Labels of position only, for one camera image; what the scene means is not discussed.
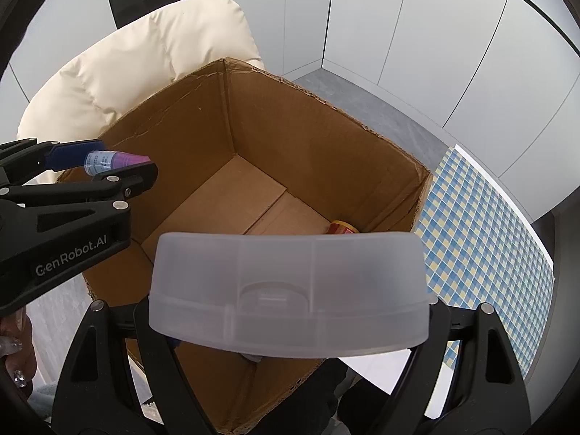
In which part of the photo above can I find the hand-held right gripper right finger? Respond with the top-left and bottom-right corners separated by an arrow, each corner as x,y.
385,299 -> 531,435

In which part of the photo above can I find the frosted translucent plastic box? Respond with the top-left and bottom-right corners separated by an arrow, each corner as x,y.
149,231 -> 431,358

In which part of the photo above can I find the person's leg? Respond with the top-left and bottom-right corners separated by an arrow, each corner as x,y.
272,362 -> 349,435
347,374 -> 395,435

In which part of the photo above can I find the blue yellow checkered tablecloth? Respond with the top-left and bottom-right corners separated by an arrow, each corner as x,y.
414,145 -> 556,379

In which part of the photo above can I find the small bottle purple cap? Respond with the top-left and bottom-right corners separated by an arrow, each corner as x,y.
84,149 -> 151,176

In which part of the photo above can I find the person's left leg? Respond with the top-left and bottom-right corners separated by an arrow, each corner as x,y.
272,362 -> 349,435

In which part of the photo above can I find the white low table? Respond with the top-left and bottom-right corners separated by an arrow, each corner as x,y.
335,142 -> 557,399

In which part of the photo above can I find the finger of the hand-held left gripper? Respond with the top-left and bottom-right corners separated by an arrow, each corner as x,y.
0,138 -> 107,186
0,161 -> 159,211

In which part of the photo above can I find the cream padded chair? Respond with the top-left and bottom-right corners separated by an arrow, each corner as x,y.
16,0 -> 266,186

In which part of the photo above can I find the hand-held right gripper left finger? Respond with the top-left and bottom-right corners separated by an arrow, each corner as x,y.
52,299 -> 214,435

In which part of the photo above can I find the person's left hand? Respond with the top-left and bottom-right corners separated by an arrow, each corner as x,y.
0,306 -> 37,390

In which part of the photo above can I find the brown cardboard box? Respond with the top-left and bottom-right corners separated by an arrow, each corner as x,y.
57,57 -> 433,435

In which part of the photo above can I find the person's right leg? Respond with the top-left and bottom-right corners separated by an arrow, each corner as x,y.
347,374 -> 395,435

